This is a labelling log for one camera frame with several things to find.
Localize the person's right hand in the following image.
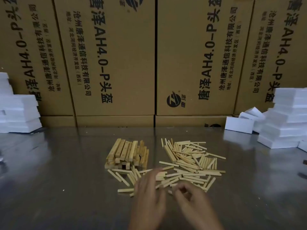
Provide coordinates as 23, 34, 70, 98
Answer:
172, 182, 225, 230

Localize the person's left hand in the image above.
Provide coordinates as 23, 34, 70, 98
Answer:
129, 168, 167, 230

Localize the pile of wooden dowels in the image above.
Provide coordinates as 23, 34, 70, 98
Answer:
107, 138, 226, 197

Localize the drilled wooden block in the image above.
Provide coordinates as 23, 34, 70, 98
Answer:
164, 145, 177, 164

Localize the pile of drilled wooden bars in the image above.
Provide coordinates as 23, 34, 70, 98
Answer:
105, 138, 150, 170

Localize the stack of white foam blocks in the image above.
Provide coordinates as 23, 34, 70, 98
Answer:
0, 72, 43, 133
239, 87, 307, 152

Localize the shiny metal table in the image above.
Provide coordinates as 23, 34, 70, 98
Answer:
0, 126, 307, 230

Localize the stack of brown cardboard boxes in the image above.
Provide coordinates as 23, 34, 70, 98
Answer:
0, 0, 307, 128

